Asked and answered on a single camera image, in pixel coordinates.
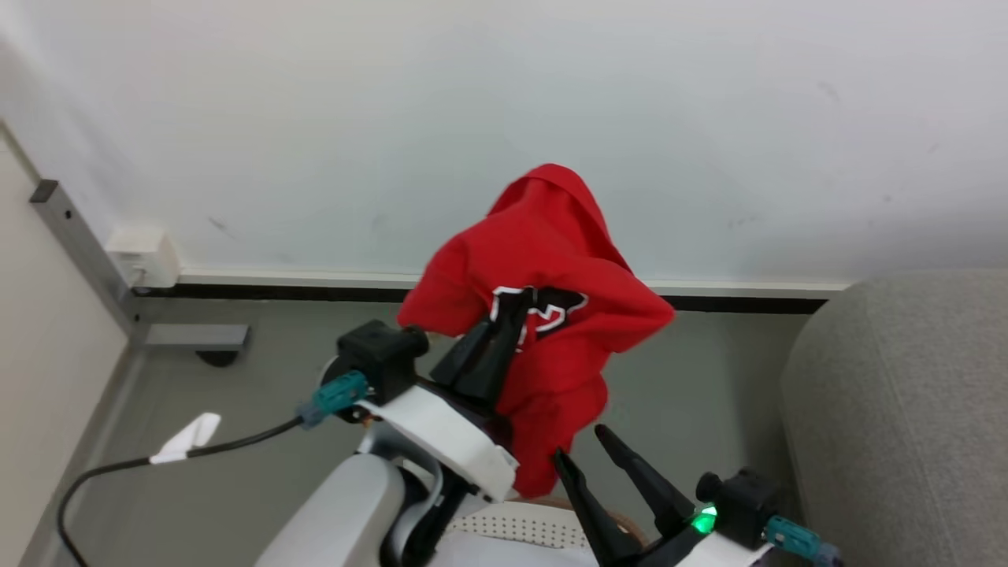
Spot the green-lit right gripper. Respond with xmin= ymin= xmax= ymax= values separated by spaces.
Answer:
xmin=550 ymin=423 xmax=776 ymax=567

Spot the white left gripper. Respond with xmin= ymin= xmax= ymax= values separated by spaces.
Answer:
xmin=356 ymin=287 xmax=538 ymax=505

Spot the red hooded sweatshirt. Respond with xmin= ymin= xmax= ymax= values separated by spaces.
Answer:
xmin=396 ymin=163 xmax=676 ymax=499

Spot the white perforated laundry basket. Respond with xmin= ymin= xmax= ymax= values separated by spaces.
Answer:
xmin=429 ymin=495 xmax=656 ymax=567

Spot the white and black baseboard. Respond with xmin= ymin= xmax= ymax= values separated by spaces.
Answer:
xmin=132 ymin=270 xmax=853 ymax=316

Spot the grey fabric sofa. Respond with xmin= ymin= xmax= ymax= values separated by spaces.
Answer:
xmin=779 ymin=271 xmax=1008 ymax=567

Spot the teal left cable connector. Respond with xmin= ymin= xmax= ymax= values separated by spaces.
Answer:
xmin=296 ymin=370 xmax=371 ymax=429

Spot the teal cable connector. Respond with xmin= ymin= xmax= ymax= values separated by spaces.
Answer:
xmin=296 ymin=370 xmax=371 ymax=429
xmin=762 ymin=515 xmax=845 ymax=567

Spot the teal right cable connector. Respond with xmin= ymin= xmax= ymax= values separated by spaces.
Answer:
xmin=762 ymin=515 xmax=845 ymax=567

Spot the white wall socket box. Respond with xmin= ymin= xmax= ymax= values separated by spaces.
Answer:
xmin=104 ymin=226 xmax=183 ymax=290

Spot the black cable with white tag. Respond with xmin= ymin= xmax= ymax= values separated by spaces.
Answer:
xmin=56 ymin=413 xmax=305 ymax=567

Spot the grey metal frame post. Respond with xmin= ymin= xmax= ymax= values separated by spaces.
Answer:
xmin=29 ymin=179 xmax=252 ymax=352

